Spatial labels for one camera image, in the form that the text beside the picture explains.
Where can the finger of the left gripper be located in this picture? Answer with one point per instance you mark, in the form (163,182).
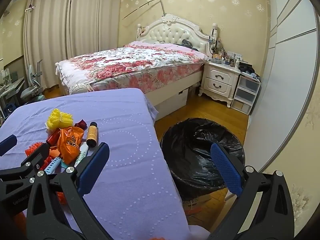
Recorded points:
(7,144)
(38,157)

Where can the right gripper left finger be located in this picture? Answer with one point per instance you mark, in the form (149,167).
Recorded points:
(74,183)

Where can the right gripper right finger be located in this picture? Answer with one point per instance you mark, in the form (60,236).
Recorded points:
(273,219)

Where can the red plastic bag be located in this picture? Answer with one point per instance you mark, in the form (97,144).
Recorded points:
(32,148)

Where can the red cylindrical bottle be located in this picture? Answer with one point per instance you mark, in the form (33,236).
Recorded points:
(53,138)

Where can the orange snack wrapper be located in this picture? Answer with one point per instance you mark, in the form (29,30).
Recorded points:
(69,143)

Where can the yellow mesh scrubber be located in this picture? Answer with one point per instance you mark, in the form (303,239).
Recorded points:
(58,119)

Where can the teal white tube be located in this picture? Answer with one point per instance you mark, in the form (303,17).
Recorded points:
(83,153)

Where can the dark red ribbon bow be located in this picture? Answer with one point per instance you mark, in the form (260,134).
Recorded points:
(81,124)

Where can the orange thread spool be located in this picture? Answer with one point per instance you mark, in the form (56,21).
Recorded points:
(92,135)

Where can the orange paper packet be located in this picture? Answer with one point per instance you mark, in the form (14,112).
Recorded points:
(54,152)

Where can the black lined trash bin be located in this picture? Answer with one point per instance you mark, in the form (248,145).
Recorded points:
(186,149)

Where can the white desk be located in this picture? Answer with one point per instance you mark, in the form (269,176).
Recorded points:
(11,87)

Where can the grey desk chair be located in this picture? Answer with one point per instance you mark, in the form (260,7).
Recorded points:
(34,93)

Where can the purple table cloth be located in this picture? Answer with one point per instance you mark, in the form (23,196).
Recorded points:
(14,224)

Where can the plastic drawer unit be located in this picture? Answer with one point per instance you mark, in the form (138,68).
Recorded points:
(245,94)

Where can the beige curtains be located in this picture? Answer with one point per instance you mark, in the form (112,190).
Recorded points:
(56,30)

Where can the floral covered bed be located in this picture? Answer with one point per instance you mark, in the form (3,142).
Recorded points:
(141,65)

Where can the white under-bed box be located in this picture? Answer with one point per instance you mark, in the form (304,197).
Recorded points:
(172,104)

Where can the white nightstand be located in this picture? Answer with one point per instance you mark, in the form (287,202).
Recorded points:
(219,82)

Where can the nightstand clutter items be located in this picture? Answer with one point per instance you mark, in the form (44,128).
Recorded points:
(220,55)

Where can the white tufted headboard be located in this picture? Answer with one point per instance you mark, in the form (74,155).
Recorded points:
(173,29)

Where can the white wardrobe door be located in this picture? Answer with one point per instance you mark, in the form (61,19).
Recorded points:
(288,80)

